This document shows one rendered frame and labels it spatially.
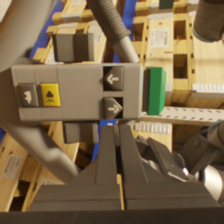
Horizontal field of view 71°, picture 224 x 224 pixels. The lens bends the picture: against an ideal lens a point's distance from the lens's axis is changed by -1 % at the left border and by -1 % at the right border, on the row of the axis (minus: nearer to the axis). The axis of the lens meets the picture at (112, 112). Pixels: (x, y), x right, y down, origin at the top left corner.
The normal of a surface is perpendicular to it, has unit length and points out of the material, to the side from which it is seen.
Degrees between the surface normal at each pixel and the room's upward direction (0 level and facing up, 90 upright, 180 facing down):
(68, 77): 74
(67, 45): 57
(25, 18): 68
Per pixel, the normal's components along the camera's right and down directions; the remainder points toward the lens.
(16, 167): -0.20, -0.43
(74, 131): 0.30, 0.28
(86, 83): 0.01, 0.30
